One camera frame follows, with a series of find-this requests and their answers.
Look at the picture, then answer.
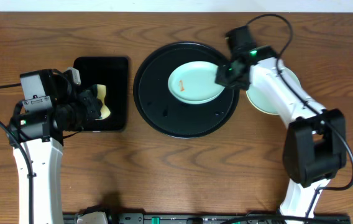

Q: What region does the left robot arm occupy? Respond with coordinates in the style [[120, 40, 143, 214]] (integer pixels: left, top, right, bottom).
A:
[[7, 67, 106, 223]]

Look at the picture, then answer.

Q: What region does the yellow sponge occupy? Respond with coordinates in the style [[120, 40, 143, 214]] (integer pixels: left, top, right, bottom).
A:
[[96, 84, 111, 120]]

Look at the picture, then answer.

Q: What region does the black rectangular tray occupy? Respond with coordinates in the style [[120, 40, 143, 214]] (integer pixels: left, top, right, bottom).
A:
[[73, 57, 129, 132]]

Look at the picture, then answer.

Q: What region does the round black tray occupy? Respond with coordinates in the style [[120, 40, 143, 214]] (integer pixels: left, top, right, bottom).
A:
[[133, 42, 239, 138]]

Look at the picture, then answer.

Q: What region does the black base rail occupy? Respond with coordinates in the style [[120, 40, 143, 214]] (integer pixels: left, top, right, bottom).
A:
[[63, 207, 351, 224]]

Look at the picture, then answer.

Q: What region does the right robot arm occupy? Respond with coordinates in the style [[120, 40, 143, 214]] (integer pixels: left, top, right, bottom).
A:
[[215, 46, 350, 218]]

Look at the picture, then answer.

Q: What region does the green plate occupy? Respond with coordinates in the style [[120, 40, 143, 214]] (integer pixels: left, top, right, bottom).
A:
[[245, 67, 302, 116], [167, 61, 224, 105]]

